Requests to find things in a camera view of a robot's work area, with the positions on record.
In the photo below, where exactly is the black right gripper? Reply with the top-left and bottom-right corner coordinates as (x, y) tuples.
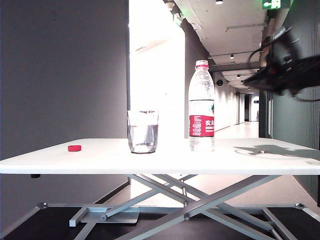
(243, 49), (305, 96)

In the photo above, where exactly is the clear red-label water bottle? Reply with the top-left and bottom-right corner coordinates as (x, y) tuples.
(188, 59), (216, 153)

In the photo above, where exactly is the green exit sign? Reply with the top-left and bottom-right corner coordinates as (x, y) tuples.
(262, 0), (294, 11)

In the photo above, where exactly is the clear faceted drinking glass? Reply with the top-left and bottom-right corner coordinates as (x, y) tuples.
(126, 109), (160, 154)

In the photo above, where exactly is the black base panel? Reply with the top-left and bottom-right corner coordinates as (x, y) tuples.
(0, 206), (320, 240)

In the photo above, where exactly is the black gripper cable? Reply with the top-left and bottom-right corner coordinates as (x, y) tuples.
(248, 41), (274, 67)

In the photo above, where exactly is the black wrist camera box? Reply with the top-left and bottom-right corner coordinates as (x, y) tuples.
(271, 26), (301, 62)

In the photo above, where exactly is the grey metal scissor table frame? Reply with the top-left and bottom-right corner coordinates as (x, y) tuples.
(0, 173), (320, 240)

